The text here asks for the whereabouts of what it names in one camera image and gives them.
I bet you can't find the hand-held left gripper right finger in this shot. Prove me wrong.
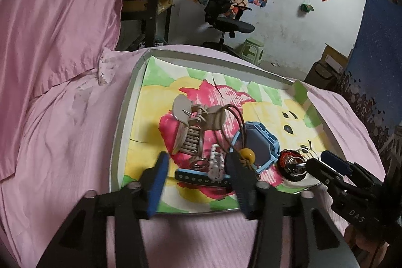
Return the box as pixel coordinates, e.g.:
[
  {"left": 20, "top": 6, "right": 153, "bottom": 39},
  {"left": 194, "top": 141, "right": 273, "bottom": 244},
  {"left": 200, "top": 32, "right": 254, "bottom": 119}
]
[{"left": 224, "top": 152, "right": 360, "bottom": 268}]

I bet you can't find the cartoon printed paper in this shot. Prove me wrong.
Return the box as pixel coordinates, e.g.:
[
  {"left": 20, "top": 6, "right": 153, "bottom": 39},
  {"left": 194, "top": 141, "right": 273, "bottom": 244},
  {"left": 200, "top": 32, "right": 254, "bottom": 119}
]
[{"left": 124, "top": 55, "right": 329, "bottom": 213}]

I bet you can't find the green plastic stool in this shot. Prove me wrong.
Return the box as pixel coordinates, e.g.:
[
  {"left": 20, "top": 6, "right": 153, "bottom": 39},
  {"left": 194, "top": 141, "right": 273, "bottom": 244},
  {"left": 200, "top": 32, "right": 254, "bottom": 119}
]
[{"left": 235, "top": 38, "right": 265, "bottom": 64}]

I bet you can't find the flower painted cardboard tray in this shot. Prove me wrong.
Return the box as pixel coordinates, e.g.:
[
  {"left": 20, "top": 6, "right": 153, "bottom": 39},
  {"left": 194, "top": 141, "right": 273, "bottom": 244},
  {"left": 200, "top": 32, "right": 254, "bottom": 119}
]
[{"left": 108, "top": 47, "right": 344, "bottom": 216}]

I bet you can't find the person's right hand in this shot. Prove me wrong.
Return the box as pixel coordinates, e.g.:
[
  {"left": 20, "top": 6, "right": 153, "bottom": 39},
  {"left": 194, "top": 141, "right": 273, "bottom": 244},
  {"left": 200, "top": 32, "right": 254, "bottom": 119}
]
[{"left": 344, "top": 222, "right": 390, "bottom": 259}]

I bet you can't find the pink satin curtain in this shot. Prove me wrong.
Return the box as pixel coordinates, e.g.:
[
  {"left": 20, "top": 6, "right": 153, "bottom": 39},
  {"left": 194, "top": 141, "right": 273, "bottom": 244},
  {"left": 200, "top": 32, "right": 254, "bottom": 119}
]
[{"left": 0, "top": 0, "right": 148, "bottom": 181}]

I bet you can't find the cartoon poster behind chair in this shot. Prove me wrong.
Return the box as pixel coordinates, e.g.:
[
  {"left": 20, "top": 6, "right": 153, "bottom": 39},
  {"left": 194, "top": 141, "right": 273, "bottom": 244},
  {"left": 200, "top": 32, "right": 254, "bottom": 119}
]
[{"left": 231, "top": 0, "right": 252, "bottom": 17}]

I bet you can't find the dark wooden desk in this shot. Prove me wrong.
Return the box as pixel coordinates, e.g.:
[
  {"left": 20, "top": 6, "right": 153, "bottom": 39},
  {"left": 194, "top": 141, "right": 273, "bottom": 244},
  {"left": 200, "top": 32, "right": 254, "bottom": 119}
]
[{"left": 121, "top": 0, "right": 176, "bottom": 47}]

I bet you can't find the white beaded bracelet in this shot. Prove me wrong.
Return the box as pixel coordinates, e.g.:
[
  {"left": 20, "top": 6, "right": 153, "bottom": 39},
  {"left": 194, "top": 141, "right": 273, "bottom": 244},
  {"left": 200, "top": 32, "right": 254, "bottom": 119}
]
[{"left": 207, "top": 144, "right": 226, "bottom": 182}]

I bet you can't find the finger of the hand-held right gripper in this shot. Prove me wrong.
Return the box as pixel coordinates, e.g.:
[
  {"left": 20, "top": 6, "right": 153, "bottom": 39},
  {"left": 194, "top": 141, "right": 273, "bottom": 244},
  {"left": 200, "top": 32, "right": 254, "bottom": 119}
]
[
  {"left": 306, "top": 158, "right": 346, "bottom": 191},
  {"left": 321, "top": 150, "right": 382, "bottom": 190}
]

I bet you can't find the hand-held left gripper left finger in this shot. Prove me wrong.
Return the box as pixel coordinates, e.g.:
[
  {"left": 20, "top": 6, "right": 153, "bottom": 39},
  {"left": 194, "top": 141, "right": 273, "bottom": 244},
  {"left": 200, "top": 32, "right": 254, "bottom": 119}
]
[{"left": 36, "top": 151, "right": 170, "bottom": 268}]

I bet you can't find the blue printed cloth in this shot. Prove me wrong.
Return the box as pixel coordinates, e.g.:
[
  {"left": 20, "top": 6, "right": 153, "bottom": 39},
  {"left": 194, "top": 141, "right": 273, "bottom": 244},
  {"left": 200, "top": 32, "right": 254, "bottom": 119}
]
[{"left": 334, "top": 0, "right": 402, "bottom": 162}]

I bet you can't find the brown cord yellow bead necklace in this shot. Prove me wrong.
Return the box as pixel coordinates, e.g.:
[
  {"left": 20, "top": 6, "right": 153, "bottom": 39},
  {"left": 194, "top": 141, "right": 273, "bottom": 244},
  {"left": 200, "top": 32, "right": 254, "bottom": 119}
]
[{"left": 206, "top": 105, "right": 256, "bottom": 171}]

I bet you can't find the red white black ornament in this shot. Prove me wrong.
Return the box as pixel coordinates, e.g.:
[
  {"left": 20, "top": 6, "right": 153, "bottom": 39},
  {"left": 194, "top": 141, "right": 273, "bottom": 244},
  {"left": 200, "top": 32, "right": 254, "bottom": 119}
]
[{"left": 278, "top": 149, "right": 315, "bottom": 185}]

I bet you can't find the pink bedsheet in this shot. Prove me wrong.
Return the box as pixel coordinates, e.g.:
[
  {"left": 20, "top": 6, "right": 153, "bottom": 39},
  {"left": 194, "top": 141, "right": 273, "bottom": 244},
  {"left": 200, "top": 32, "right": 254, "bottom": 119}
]
[{"left": 0, "top": 43, "right": 387, "bottom": 268}]

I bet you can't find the dark brown box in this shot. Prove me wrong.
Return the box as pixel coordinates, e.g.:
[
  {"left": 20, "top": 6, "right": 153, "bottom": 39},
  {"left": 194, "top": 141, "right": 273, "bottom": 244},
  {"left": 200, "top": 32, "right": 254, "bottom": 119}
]
[{"left": 304, "top": 62, "right": 336, "bottom": 89}]

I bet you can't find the beige hair claw clip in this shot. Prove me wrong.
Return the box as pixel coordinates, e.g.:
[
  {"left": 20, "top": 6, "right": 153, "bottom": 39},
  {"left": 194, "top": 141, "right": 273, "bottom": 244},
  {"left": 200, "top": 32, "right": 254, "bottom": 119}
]
[{"left": 172, "top": 94, "right": 226, "bottom": 158}]

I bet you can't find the blue watch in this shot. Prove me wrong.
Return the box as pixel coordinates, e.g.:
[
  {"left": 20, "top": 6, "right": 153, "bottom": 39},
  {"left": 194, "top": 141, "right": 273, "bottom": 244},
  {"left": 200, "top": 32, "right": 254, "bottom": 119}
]
[{"left": 174, "top": 121, "right": 281, "bottom": 190}]

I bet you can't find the metal key ring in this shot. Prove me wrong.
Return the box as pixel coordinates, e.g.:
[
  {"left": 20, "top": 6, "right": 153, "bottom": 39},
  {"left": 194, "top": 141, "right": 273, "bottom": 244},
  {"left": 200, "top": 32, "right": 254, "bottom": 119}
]
[{"left": 287, "top": 145, "right": 324, "bottom": 176}]

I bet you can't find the open cardboard box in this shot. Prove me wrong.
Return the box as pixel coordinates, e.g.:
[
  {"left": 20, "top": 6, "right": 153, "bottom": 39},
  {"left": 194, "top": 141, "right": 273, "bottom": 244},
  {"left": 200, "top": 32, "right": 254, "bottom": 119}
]
[{"left": 320, "top": 43, "right": 349, "bottom": 74}]

